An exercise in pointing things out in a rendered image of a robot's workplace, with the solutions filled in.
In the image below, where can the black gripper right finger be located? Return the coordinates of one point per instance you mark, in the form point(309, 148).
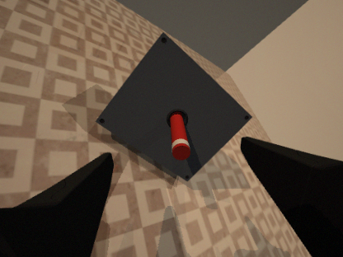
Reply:
point(307, 189)

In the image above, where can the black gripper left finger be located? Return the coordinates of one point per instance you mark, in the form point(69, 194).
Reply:
point(61, 221)

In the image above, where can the dark grey square panel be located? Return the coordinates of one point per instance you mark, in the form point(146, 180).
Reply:
point(165, 81)

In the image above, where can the red peg with white band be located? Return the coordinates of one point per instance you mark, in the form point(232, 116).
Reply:
point(179, 141)

